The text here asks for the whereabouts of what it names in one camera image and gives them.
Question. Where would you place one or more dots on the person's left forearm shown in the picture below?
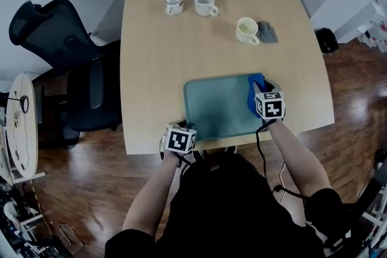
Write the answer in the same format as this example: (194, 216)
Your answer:
(151, 193)

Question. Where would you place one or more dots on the person's black clothing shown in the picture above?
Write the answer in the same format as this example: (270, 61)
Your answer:
(229, 220)

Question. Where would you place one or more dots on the grey metal floor frame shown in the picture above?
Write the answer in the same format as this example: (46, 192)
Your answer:
(71, 238)

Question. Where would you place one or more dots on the white mug with dark rim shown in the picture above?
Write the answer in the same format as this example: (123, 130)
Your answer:
(173, 3)

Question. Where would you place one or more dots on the person's shoe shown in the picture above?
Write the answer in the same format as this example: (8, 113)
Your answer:
(232, 149)
(203, 153)

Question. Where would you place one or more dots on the clear storage boxes red labels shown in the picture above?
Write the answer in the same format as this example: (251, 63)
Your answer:
(375, 30)

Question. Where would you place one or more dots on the plain white mug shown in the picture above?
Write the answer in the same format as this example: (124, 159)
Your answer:
(204, 3)

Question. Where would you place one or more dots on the person's right forearm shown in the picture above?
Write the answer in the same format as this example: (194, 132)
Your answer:
(299, 157)

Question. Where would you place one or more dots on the cream mug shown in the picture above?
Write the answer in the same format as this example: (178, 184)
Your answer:
(246, 30)

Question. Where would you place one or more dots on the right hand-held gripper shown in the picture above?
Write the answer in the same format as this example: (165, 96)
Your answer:
(270, 105)

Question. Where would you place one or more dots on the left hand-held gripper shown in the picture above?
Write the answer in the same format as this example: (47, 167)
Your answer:
(180, 140)

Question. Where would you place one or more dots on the grey cloth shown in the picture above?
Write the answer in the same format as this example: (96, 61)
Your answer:
(268, 32)

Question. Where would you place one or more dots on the blue cloth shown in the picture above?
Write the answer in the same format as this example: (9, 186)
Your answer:
(251, 99)

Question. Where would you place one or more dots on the yellow black striped tape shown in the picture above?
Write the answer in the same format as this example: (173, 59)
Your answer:
(37, 202)

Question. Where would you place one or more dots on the black waste bin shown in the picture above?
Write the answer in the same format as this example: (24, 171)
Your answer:
(326, 40)

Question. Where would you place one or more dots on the person's right shoe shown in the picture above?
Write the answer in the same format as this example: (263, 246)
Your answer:
(232, 149)

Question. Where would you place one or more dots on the teal plastic tray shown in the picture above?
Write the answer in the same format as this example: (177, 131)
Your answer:
(217, 108)

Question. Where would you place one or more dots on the round white side table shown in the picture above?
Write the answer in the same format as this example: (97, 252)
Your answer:
(25, 148)

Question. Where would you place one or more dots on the person's left shoe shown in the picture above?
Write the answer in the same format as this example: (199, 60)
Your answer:
(203, 153)

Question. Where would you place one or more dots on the black mesh office chair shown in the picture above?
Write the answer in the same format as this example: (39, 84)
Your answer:
(84, 99)

